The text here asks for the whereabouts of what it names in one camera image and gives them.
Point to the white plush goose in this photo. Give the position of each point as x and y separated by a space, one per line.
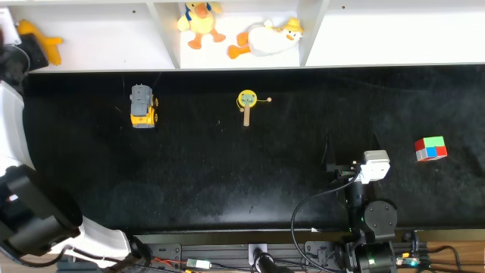
269 39

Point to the white shelf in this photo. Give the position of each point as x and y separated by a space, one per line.
379 38

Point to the mounting rail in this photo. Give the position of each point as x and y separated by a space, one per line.
227 254

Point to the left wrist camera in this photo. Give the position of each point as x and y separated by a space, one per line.
7 26

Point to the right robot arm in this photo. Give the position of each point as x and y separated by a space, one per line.
379 220

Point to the many-coloured puzzle cube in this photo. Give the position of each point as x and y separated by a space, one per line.
431 149

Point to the yellow plush duck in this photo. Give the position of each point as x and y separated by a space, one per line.
201 22

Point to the grey and yellow toy truck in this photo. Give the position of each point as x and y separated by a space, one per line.
141 102

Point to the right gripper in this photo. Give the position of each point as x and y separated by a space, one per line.
343 170

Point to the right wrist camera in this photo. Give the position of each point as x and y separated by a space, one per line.
375 165

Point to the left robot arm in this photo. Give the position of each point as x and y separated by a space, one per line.
15 132

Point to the yellow rubber duck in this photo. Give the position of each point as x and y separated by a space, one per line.
49 47

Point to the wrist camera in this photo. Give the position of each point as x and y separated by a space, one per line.
375 165
7 26

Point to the yellow rattle drum toy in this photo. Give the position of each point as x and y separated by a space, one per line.
247 99

